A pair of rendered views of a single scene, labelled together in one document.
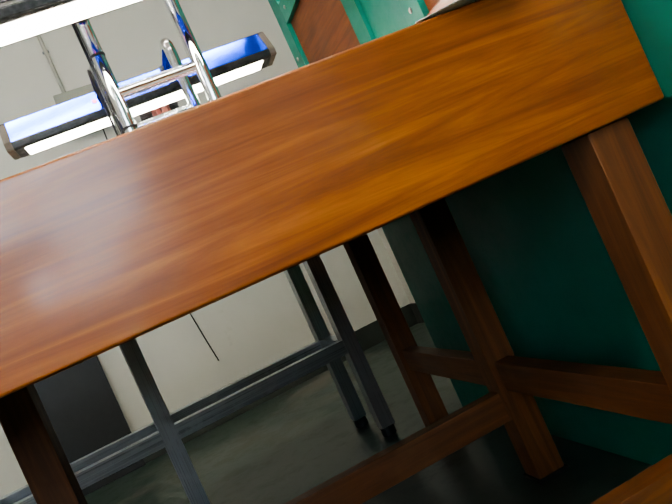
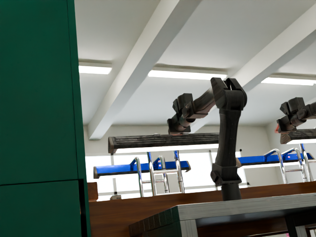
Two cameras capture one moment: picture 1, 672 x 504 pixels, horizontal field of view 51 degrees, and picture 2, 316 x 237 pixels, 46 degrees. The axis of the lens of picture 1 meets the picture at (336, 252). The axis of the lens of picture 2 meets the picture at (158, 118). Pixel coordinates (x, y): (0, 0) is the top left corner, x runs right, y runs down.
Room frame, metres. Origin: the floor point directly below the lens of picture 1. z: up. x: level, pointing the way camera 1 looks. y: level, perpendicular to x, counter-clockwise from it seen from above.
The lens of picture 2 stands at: (3.36, 0.04, 0.56)
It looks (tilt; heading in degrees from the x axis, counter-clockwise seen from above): 20 degrees up; 175
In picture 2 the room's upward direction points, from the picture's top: 8 degrees counter-clockwise
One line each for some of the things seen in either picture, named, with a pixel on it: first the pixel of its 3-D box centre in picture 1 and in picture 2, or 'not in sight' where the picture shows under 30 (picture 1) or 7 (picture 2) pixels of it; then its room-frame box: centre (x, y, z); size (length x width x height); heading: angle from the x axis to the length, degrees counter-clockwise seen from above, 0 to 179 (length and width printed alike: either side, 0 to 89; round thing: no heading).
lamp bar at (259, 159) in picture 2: not in sight; (274, 159); (0.79, 1.05, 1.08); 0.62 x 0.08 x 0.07; 104
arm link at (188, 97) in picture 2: not in sight; (188, 106); (1.92, 0.30, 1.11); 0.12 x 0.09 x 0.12; 19
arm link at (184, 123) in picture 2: not in sight; (186, 117); (1.89, 0.29, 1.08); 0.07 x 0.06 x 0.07; 19
